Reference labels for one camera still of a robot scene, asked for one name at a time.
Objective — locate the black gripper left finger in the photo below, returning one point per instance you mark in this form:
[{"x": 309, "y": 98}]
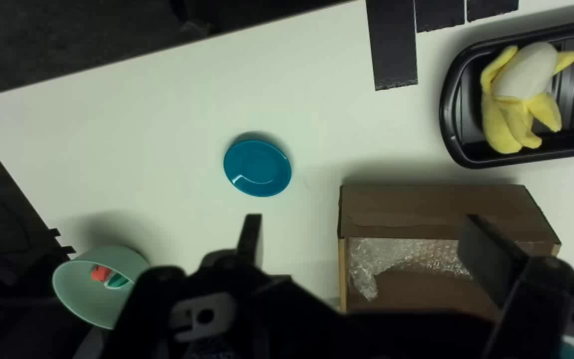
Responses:
[{"x": 252, "y": 232}]

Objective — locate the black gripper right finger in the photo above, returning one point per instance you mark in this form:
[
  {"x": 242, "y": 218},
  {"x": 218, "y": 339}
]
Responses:
[{"x": 493, "y": 262}]

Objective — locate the brown cardboard box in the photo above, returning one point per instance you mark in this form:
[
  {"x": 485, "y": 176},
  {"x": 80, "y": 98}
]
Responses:
[{"x": 427, "y": 210}]

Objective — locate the teal blue round plate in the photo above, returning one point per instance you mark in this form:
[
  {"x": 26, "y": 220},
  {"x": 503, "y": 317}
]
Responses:
[{"x": 258, "y": 164}]

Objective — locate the yellow plush peeled banana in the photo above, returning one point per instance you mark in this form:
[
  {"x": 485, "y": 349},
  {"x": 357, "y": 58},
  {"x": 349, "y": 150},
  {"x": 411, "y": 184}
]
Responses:
[{"x": 519, "y": 92}]

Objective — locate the green plastic cup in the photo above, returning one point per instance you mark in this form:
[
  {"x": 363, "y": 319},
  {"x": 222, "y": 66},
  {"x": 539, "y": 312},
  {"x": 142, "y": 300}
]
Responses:
[{"x": 80, "y": 292}]

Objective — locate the long black tape strip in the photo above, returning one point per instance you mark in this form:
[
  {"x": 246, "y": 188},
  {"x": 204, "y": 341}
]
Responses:
[{"x": 393, "y": 42}]

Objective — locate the short black tape strip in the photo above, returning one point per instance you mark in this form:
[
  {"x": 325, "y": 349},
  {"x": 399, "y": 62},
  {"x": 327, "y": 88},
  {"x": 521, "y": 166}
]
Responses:
[
  {"x": 439, "y": 12},
  {"x": 491, "y": 8}
]

